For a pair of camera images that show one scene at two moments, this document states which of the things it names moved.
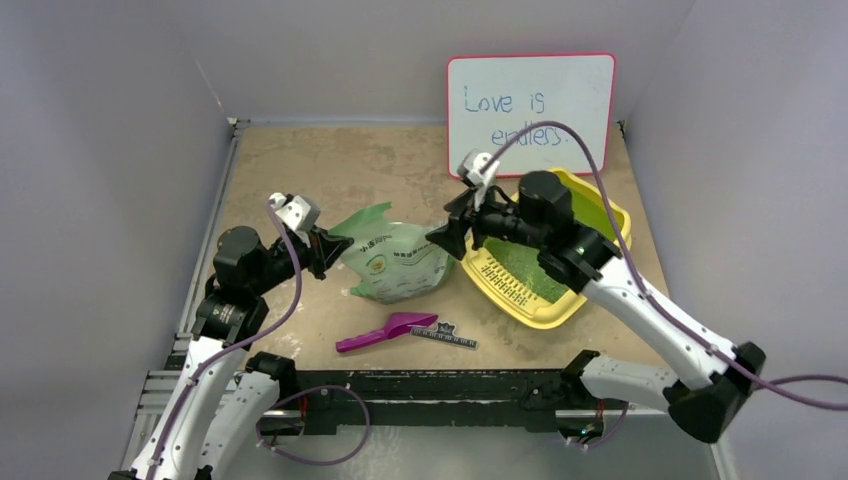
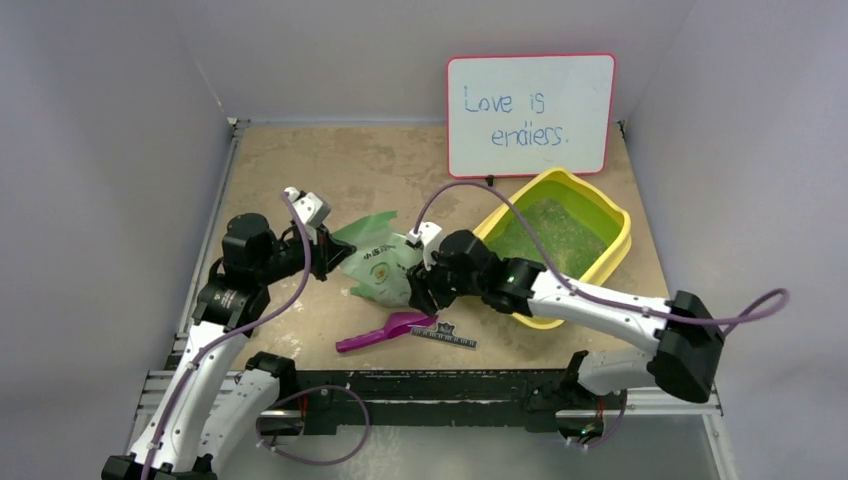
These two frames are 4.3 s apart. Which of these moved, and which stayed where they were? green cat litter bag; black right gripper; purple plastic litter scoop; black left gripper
Moved: black right gripper
Stayed: green cat litter bag; purple plastic litter scoop; black left gripper
